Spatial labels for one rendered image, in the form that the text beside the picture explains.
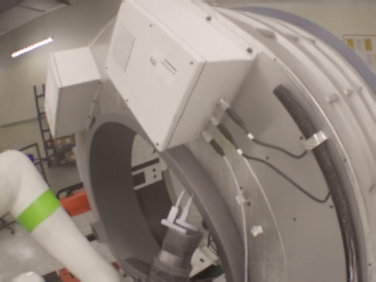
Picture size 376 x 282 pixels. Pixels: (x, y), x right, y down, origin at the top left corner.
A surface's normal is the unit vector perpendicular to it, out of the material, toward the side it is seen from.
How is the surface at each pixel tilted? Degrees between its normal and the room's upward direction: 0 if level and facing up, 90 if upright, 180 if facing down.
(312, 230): 90
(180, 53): 90
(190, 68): 90
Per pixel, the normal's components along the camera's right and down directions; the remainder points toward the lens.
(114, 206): 0.62, 0.01
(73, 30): -0.18, 0.25
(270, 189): -0.76, 0.25
